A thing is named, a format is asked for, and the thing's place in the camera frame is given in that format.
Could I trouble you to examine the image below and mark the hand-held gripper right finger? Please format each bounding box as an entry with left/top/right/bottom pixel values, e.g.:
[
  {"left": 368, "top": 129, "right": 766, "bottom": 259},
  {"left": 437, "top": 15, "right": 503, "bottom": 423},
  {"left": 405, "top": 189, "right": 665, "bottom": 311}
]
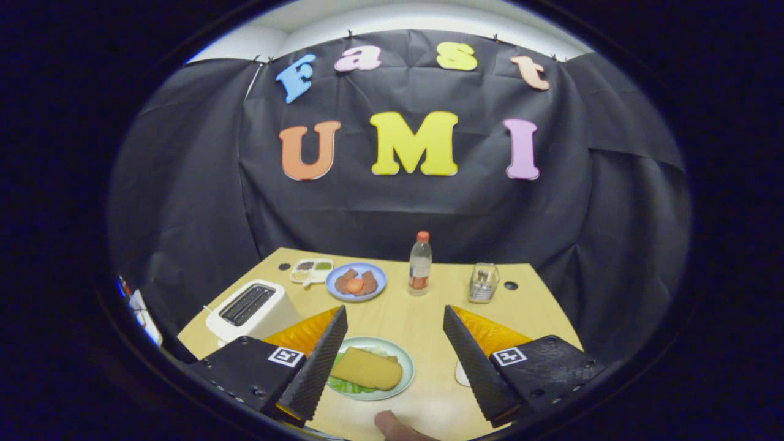
[{"left": 442, "top": 304, "right": 608, "bottom": 428}]

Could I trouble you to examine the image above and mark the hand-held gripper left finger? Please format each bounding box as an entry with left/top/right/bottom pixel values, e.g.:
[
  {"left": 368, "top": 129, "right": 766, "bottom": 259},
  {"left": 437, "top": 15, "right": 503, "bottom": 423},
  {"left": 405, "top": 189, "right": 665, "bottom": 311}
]
[{"left": 187, "top": 305, "right": 349, "bottom": 428}]

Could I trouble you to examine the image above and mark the green lettuce leaf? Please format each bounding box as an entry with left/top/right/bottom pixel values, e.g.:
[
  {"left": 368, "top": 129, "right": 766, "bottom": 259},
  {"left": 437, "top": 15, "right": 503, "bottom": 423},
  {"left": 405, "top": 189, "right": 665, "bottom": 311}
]
[{"left": 326, "top": 352, "right": 380, "bottom": 394}]

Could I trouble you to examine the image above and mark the brown toast slice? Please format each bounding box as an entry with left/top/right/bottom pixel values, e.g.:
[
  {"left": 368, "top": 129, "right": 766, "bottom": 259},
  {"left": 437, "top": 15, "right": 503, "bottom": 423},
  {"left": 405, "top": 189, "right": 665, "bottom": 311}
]
[{"left": 331, "top": 347, "right": 404, "bottom": 391}]

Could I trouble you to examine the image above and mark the white toaster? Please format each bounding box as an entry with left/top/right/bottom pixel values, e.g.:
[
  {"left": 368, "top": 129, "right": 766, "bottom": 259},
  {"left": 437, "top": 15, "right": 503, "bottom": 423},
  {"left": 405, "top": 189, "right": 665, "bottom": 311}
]
[{"left": 206, "top": 280, "right": 302, "bottom": 347}]

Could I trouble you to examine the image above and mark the pale green plate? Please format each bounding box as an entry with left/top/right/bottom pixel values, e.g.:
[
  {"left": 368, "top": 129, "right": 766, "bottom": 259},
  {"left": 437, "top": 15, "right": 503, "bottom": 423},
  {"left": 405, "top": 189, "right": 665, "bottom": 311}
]
[{"left": 326, "top": 336, "right": 415, "bottom": 402}]

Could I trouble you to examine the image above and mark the white divided condiment tray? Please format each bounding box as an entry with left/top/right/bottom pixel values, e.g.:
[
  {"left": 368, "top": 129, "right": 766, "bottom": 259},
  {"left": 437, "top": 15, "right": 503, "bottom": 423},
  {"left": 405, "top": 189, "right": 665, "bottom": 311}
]
[{"left": 289, "top": 258, "right": 335, "bottom": 287}]

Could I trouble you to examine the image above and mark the blue plate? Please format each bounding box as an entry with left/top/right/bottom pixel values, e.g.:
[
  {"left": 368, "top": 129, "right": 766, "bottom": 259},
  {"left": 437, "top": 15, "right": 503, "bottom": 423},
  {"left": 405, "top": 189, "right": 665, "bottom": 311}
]
[{"left": 325, "top": 262, "right": 388, "bottom": 303}]

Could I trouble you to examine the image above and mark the clear bottle with red cap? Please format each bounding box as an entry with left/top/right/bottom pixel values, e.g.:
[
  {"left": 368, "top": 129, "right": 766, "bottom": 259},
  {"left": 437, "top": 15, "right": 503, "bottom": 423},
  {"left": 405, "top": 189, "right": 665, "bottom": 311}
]
[{"left": 408, "top": 231, "right": 433, "bottom": 297}]

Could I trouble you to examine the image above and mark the black backdrop cloth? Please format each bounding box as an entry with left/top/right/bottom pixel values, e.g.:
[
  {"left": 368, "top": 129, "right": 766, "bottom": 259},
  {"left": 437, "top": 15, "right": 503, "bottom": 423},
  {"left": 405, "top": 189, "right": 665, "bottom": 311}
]
[{"left": 107, "top": 29, "right": 693, "bottom": 368}]

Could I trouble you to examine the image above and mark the white and blue object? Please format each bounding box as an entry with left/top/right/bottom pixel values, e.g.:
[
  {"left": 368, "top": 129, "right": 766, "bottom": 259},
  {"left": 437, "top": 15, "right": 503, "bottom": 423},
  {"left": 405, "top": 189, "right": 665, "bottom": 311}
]
[{"left": 116, "top": 276, "right": 163, "bottom": 349}]

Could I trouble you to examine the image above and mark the metal wire basket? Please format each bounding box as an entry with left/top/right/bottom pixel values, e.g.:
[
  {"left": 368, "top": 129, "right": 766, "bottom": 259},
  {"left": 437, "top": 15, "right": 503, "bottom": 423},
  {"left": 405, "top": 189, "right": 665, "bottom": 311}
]
[{"left": 469, "top": 263, "right": 501, "bottom": 304}]

